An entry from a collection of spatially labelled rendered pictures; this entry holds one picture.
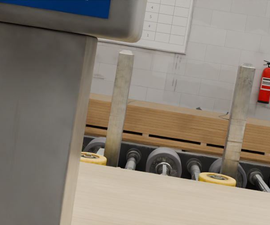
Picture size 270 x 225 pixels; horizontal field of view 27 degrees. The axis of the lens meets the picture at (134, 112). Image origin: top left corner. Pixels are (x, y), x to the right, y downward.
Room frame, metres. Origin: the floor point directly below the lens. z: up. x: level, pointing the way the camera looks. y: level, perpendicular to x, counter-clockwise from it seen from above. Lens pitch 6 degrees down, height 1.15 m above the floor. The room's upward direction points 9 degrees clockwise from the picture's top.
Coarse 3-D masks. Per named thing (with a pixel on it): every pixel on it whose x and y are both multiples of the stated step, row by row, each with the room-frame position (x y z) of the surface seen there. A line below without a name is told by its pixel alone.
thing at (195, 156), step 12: (84, 144) 1.82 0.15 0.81; (132, 144) 1.82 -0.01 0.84; (120, 156) 1.82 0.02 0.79; (144, 156) 1.82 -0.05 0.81; (180, 156) 1.81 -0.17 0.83; (192, 156) 1.81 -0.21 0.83; (204, 156) 1.81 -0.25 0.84; (144, 168) 1.82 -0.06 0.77; (204, 168) 1.81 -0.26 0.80; (264, 168) 1.80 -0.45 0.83; (264, 180) 1.80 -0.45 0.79
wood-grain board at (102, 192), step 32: (96, 192) 0.92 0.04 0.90; (128, 192) 0.95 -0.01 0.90; (160, 192) 0.99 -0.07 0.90; (192, 192) 1.03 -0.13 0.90; (224, 192) 1.07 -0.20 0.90; (256, 192) 1.11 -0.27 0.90; (96, 224) 0.76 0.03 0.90; (128, 224) 0.78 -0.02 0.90; (160, 224) 0.80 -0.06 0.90; (192, 224) 0.83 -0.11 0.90; (224, 224) 0.85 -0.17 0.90; (256, 224) 0.88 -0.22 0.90
